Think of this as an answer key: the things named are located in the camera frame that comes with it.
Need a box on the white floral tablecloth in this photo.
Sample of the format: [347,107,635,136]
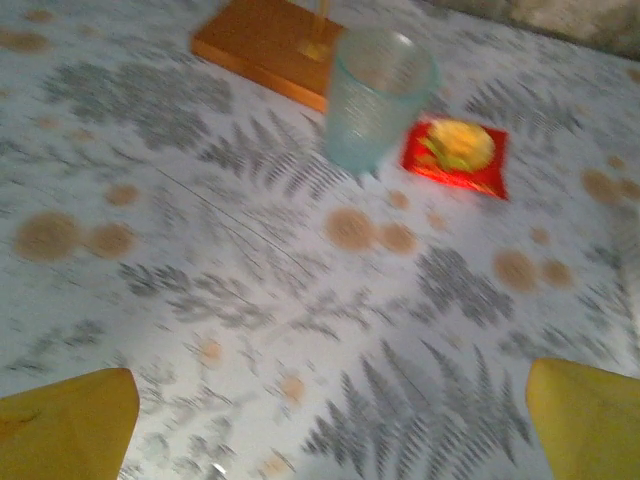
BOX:
[0,0,640,480]

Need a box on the wooden square coaster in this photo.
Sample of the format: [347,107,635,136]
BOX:
[191,0,349,115]

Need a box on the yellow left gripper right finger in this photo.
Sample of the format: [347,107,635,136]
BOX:
[526,357,640,480]

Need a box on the translucent pale green cup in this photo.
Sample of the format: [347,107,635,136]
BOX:
[324,25,442,175]

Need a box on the red square coaster yellow print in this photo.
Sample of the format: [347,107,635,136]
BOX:
[399,115,511,202]

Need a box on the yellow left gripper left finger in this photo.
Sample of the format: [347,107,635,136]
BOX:
[0,367,141,480]

